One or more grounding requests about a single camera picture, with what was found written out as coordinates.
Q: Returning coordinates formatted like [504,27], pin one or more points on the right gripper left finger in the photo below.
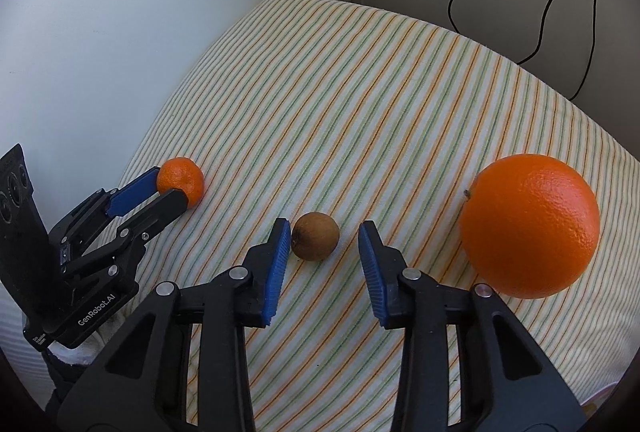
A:
[178,363]

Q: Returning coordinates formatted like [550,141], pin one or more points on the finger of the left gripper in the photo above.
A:
[121,245]
[107,206]

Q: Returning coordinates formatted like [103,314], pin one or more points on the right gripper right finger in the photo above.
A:
[468,364]

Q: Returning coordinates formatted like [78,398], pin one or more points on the stemmed mandarin orange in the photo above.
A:
[183,174]

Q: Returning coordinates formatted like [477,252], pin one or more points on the large navel orange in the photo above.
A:
[529,225]

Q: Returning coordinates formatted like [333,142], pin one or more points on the brown kiwi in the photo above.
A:
[314,237]

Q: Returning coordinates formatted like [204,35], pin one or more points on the white gloved right hand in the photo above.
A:
[85,353]

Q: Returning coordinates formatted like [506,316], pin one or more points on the striped cloth cover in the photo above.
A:
[352,111]

